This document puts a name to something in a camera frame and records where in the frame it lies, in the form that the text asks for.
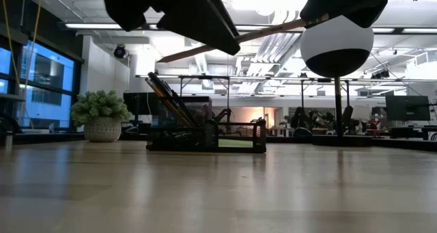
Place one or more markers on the black mesh desk organizer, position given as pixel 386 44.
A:
pixel 184 140

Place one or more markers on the green sticky note pad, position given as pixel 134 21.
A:
pixel 235 143

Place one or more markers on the green potted succulent plant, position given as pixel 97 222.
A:
pixel 102 130

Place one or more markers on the black pen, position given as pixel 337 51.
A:
pixel 170 96

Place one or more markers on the black ceiling spotlight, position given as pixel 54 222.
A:
pixel 119 52

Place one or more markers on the long ceiling light strip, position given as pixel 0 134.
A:
pixel 92 26
pixel 409 30

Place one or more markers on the dark monitor on stand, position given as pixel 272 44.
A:
pixel 141 103

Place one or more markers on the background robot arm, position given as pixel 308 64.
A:
pixel 223 114

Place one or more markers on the wide dark monitor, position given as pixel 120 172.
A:
pixel 408 108

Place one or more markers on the thin wooden stick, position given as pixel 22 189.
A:
pixel 266 32

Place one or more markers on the white globe table lamp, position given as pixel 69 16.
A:
pixel 336 45

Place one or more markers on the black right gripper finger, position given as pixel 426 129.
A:
pixel 351 4

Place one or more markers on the black aluminium table frame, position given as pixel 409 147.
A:
pixel 51 138

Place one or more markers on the large blue window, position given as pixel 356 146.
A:
pixel 48 69

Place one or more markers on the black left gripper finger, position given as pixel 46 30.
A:
pixel 205 21

